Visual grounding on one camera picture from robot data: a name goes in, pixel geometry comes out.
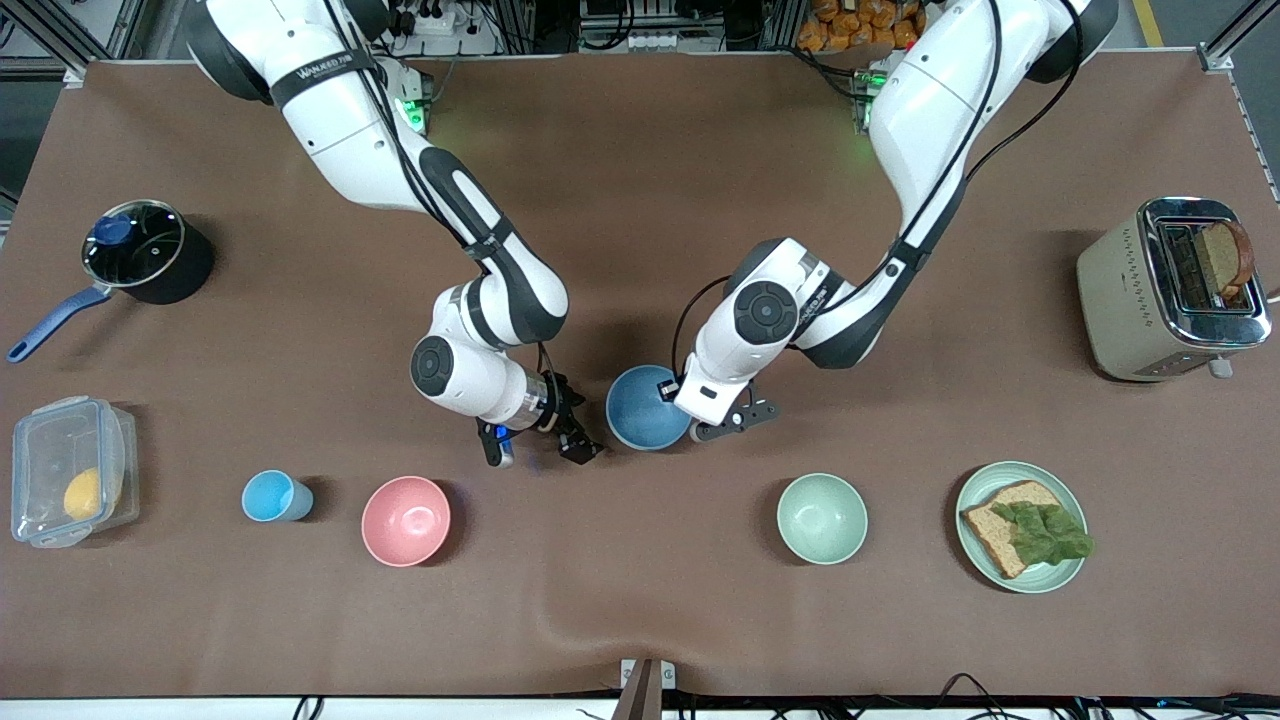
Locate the white power strip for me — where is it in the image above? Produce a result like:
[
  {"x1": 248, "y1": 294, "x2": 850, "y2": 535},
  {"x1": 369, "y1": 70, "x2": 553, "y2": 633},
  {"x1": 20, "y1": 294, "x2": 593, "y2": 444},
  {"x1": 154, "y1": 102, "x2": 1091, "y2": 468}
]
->
[{"x1": 385, "y1": 5, "x2": 459, "y2": 39}]

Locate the blue cup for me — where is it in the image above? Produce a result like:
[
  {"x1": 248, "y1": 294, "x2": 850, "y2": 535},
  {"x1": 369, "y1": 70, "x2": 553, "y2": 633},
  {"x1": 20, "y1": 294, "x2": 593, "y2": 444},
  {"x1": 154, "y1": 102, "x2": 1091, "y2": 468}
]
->
[{"x1": 241, "y1": 470, "x2": 314, "y2": 523}]

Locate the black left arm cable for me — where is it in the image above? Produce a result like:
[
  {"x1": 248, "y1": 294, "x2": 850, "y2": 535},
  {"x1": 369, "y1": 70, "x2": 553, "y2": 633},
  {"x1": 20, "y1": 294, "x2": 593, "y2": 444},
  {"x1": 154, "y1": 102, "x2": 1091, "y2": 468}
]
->
[{"x1": 965, "y1": 40, "x2": 1091, "y2": 183}]

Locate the dark saucepan with blue handle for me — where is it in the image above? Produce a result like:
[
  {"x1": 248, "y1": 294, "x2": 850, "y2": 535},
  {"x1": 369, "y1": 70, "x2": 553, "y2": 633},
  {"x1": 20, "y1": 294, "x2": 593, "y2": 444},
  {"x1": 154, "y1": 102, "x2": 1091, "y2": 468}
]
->
[{"x1": 8, "y1": 200, "x2": 216, "y2": 363}]

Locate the left arm base green light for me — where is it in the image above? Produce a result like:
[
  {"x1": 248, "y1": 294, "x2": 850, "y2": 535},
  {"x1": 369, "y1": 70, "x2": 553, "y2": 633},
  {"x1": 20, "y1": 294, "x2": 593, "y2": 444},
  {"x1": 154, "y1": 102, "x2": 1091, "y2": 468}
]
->
[{"x1": 850, "y1": 65, "x2": 893, "y2": 133}]

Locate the glass lid with blue knob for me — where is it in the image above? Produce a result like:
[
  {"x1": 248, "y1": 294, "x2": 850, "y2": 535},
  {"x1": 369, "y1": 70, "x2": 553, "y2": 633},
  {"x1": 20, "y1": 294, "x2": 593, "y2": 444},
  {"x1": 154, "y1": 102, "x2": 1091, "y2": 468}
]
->
[{"x1": 82, "y1": 200, "x2": 187, "y2": 289}]

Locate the silver toaster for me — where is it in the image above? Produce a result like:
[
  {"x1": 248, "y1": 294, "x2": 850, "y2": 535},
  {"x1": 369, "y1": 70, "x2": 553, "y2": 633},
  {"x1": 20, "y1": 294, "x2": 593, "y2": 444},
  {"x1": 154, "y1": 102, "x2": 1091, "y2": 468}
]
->
[{"x1": 1077, "y1": 197, "x2": 1273, "y2": 383}]

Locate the green bowl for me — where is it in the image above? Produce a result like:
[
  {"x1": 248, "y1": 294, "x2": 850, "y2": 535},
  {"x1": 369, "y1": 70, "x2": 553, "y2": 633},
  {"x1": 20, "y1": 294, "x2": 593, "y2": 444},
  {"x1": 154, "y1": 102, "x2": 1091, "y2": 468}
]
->
[{"x1": 777, "y1": 473, "x2": 869, "y2": 566}]

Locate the clear plastic food container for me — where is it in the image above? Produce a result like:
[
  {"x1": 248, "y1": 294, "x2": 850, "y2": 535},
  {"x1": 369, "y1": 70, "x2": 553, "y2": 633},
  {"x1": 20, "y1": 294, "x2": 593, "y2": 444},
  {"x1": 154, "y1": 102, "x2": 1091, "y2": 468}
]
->
[{"x1": 10, "y1": 396, "x2": 141, "y2": 549}]

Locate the toast slice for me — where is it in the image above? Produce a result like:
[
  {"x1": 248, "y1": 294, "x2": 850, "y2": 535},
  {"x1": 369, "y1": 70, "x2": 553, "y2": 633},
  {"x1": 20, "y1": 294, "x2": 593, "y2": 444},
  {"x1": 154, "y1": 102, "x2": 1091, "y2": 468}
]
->
[{"x1": 1197, "y1": 220, "x2": 1255, "y2": 301}]

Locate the orange snack bag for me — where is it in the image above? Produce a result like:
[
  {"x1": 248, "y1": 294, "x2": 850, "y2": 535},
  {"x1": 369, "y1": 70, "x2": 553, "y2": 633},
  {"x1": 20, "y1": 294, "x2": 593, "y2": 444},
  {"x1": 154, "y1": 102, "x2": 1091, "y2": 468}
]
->
[{"x1": 797, "y1": 0, "x2": 926, "y2": 53}]

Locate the aluminium frame profile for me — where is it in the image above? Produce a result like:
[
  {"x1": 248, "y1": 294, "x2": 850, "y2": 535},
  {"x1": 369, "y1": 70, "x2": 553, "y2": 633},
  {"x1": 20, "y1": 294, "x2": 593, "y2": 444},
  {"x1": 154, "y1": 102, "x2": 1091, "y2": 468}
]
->
[
  {"x1": 1200, "y1": 0, "x2": 1280, "y2": 73},
  {"x1": 0, "y1": 0, "x2": 131, "y2": 79}
]

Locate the pink bowl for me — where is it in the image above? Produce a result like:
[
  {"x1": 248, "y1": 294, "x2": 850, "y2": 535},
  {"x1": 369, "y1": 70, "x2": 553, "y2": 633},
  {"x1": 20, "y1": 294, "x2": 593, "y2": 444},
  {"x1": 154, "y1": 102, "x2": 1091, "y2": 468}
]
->
[{"x1": 361, "y1": 476, "x2": 452, "y2": 568}]

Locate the brown bread slice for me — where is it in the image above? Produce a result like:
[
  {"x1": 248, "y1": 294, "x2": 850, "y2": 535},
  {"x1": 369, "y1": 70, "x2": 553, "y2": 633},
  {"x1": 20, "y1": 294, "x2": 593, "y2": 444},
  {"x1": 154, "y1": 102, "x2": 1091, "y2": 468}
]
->
[{"x1": 960, "y1": 480, "x2": 1066, "y2": 580}]

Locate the brown table cloth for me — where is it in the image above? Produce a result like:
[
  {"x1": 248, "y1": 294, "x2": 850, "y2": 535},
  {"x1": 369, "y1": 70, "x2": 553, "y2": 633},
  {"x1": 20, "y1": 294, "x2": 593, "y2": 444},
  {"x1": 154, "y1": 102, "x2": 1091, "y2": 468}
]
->
[{"x1": 0, "y1": 55, "x2": 1280, "y2": 701}]

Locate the green lettuce leaf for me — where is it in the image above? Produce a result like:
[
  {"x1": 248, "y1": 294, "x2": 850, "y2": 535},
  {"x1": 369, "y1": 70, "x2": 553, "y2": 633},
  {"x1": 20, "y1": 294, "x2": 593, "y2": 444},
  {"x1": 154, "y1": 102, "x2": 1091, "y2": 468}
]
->
[{"x1": 990, "y1": 500, "x2": 1096, "y2": 567}]

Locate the yellow lemon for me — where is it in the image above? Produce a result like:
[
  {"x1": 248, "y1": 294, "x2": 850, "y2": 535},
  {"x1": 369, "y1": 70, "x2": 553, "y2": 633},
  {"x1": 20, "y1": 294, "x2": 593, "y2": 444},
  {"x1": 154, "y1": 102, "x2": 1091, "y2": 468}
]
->
[{"x1": 63, "y1": 468, "x2": 102, "y2": 521}]

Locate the blue bowl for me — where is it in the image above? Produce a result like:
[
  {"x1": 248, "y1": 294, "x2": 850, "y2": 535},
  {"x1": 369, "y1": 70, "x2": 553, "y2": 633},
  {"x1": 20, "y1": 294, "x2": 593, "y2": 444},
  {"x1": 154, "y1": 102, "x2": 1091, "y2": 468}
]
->
[{"x1": 605, "y1": 365, "x2": 696, "y2": 452}]

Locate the green plate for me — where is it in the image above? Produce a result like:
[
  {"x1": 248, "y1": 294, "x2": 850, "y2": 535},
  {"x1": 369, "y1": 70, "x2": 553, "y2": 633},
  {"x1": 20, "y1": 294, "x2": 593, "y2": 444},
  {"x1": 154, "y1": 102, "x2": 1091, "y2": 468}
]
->
[{"x1": 955, "y1": 461, "x2": 1089, "y2": 595}]

